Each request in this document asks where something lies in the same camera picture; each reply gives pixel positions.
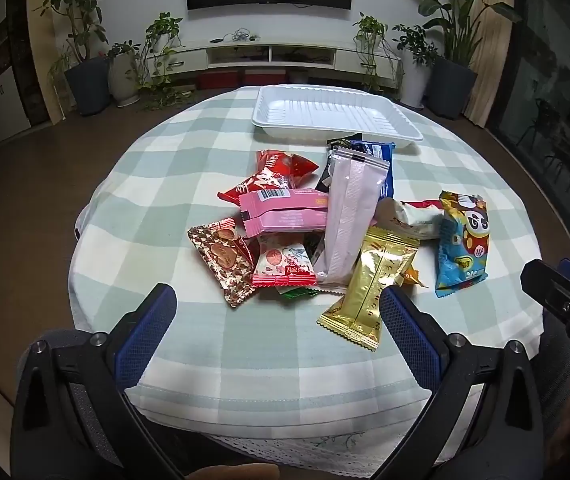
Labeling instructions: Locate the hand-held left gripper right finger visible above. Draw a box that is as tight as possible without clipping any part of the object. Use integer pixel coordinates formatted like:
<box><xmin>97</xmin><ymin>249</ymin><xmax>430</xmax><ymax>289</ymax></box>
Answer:
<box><xmin>370</xmin><ymin>285</ymin><xmax>546</xmax><ymax>480</ymax></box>

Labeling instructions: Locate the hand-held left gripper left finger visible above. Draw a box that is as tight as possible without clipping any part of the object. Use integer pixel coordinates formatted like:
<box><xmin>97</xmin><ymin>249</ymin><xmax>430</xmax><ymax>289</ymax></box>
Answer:
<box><xmin>11</xmin><ymin>283</ymin><xmax>186</xmax><ymax>480</ymax></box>

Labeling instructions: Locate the orange candy packet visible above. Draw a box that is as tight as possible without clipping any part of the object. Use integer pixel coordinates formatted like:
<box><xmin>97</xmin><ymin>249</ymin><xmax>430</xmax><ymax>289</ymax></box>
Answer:
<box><xmin>397</xmin><ymin>265</ymin><xmax>428</xmax><ymax>288</ymax></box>

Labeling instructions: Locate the gold wafer packet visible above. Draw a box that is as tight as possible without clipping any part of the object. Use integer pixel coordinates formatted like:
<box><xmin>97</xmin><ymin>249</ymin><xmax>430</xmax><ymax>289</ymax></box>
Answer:
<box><xmin>317</xmin><ymin>226</ymin><xmax>420</xmax><ymax>352</ymax></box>

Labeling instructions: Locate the light blue panda packet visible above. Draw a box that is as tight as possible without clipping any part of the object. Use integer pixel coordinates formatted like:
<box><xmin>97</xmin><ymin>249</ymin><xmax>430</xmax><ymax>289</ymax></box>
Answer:
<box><xmin>435</xmin><ymin>190</ymin><xmax>490</xmax><ymax>298</ymax></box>

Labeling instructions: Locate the brown heart print packet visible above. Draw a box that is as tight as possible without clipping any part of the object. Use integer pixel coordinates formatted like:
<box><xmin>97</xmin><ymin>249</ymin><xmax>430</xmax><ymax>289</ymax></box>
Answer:
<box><xmin>187</xmin><ymin>217</ymin><xmax>256</xmax><ymax>308</ymax></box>

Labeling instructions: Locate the white and red packet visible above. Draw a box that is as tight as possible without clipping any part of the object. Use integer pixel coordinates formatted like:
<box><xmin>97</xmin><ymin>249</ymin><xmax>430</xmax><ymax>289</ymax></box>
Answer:
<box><xmin>375</xmin><ymin>197</ymin><xmax>446</xmax><ymax>241</ymax></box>

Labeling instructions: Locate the green snack packet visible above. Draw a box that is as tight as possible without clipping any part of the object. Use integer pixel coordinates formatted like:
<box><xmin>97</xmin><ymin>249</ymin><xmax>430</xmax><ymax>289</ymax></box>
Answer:
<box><xmin>275</xmin><ymin>285</ymin><xmax>320</xmax><ymax>301</ymax></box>

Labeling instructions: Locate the long pale pink packet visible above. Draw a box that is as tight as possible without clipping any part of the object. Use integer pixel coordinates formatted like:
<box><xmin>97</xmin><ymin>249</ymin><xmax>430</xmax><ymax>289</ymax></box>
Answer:
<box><xmin>312</xmin><ymin>147</ymin><xmax>390</xmax><ymax>288</ymax></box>

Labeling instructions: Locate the small white strawberry packet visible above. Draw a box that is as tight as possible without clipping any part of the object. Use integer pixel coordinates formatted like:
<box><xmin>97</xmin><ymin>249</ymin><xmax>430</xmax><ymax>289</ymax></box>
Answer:
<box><xmin>251</xmin><ymin>234</ymin><xmax>318</xmax><ymax>288</ymax></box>

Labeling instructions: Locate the bright pink snack packet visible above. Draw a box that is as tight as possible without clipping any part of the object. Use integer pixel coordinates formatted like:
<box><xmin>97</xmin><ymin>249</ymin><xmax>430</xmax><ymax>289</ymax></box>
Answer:
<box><xmin>239</xmin><ymin>187</ymin><xmax>330</xmax><ymax>238</ymax></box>

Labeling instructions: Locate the black snack packet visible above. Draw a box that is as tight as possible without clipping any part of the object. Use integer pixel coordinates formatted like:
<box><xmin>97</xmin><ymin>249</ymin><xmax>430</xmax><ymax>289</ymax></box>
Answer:
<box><xmin>315</xmin><ymin>134</ymin><xmax>366</xmax><ymax>193</ymax></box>

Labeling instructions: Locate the blue cake roll packet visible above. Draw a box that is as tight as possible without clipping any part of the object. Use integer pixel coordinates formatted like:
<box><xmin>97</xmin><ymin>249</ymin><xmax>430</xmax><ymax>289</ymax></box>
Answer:
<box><xmin>337</xmin><ymin>140</ymin><xmax>396</xmax><ymax>200</ymax></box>

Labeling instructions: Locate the red chocolate ball bag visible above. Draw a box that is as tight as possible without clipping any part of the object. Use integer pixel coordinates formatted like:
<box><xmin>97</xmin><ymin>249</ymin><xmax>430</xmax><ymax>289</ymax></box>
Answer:
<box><xmin>217</xmin><ymin>149</ymin><xmax>320</xmax><ymax>207</ymax></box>

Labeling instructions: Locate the white plastic tray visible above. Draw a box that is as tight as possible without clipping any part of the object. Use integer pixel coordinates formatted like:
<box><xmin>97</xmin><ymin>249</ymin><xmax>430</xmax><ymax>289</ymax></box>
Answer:
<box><xmin>251</xmin><ymin>85</ymin><xmax>424</xmax><ymax>151</ymax></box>

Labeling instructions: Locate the green checked tablecloth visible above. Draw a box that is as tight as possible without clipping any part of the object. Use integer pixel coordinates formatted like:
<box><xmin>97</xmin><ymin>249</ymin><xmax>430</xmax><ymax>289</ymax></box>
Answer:
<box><xmin>67</xmin><ymin>85</ymin><xmax>548</xmax><ymax>441</ymax></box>

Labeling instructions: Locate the glass sliding door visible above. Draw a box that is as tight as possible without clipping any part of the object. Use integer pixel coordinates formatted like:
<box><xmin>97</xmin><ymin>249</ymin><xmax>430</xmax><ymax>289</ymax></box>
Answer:
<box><xmin>487</xmin><ymin>0</ymin><xmax>570</xmax><ymax>241</ymax></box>

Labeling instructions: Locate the large-leaf plant in dark pot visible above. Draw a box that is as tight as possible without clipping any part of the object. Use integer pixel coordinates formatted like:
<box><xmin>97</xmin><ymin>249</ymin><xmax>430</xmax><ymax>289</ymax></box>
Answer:
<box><xmin>397</xmin><ymin>0</ymin><xmax>523</xmax><ymax>121</ymax></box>

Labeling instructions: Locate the beige curtain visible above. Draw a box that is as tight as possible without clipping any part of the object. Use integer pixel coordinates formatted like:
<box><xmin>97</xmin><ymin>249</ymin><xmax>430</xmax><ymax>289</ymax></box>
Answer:
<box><xmin>465</xmin><ymin>0</ymin><xmax>516</xmax><ymax>128</ymax></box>

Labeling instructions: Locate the plant in tall white pot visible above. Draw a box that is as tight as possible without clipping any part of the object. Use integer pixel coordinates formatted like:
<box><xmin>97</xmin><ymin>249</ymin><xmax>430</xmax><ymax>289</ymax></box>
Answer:
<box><xmin>392</xmin><ymin>24</ymin><xmax>438</xmax><ymax>110</ymax></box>

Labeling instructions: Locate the plant in white ribbed pot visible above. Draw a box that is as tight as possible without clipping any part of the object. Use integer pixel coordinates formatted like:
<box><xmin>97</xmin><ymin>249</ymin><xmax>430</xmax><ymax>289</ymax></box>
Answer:
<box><xmin>107</xmin><ymin>40</ymin><xmax>143</xmax><ymax>108</ymax></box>

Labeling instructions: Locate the potted tree in dark pot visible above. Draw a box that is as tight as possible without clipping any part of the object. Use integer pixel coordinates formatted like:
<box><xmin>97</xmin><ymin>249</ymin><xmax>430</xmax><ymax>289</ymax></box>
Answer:
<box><xmin>35</xmin><ymin>0</ymin><xmax>113</xmax><ymax>117</ymax></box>

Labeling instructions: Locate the white television cabinet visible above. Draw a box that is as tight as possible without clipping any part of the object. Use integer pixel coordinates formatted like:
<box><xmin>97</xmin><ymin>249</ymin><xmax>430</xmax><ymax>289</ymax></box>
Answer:
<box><xmin>145</xmin><ymin>40</ymin><xmax>400</xmax><ymax>81</ymax></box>

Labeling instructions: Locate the bundle of cables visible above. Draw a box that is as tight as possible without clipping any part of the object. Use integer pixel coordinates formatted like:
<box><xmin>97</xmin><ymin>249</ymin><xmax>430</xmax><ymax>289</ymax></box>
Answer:
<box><xmin>210</xmin><ymin>30</ymin><xmax>260</xmax><ymax>43</ymax></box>

